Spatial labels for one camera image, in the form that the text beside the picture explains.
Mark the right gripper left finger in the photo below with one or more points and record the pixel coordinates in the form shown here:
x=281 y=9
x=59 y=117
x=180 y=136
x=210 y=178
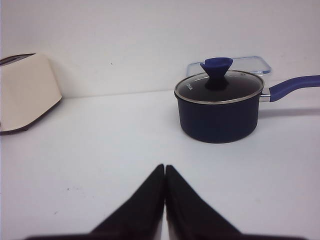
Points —
x=139 y=217

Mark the clear plastic container blue rim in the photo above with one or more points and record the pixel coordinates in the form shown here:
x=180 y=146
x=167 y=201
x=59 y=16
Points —
x=251 y=64

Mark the glass lid with blue knob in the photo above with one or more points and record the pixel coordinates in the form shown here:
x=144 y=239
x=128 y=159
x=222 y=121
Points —
x=218 y=84

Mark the dark blue saucepan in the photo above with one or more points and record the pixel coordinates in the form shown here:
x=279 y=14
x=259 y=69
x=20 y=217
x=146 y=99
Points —
x=225 y=123

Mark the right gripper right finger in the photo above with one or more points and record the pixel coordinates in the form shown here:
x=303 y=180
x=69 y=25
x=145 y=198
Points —
x=189 y=217

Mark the cream two-slot toaster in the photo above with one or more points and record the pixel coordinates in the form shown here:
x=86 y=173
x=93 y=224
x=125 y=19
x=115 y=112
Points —
x=28 y=91

